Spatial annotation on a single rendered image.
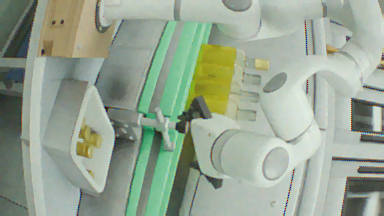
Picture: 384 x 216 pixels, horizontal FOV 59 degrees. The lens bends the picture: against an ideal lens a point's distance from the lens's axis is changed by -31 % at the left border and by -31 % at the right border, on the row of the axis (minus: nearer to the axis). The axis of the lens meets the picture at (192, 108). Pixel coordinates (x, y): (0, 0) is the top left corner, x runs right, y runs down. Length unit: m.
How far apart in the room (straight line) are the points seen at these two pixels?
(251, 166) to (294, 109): 0.10
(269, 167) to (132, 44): 0.66
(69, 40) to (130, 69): 0.40
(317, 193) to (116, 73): 0.67
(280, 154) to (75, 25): 0.41
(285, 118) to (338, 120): 0.82
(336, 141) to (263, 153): 0.80
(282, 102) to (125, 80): 0.57
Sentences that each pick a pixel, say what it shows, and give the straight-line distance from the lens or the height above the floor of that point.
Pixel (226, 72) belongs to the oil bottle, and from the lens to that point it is 1.24.
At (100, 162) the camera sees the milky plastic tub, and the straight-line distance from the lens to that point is 1.05.
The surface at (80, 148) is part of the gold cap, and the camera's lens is 1.00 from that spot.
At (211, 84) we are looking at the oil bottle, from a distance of 1.22.
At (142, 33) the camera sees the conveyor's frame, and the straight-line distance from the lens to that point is 1.20.
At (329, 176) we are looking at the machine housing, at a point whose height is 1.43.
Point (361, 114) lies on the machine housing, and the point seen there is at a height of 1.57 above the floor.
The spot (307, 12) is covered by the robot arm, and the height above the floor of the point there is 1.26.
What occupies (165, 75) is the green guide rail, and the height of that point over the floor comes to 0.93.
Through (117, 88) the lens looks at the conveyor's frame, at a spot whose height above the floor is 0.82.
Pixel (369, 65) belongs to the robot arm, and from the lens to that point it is 0.75.
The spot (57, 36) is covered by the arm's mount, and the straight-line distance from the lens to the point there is 0.78.
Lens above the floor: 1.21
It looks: 11 degrees down
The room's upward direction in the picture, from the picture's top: 97 degrees clockwise
